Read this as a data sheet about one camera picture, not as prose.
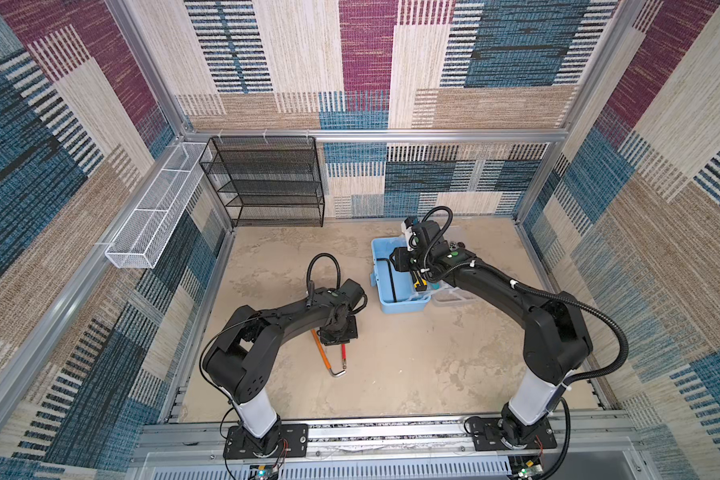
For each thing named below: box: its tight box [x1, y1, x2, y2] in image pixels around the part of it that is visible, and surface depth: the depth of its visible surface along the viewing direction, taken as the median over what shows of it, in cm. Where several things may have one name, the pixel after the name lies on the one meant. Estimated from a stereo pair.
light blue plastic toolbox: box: [370, 237, 441, 314], surface depth 98 cm
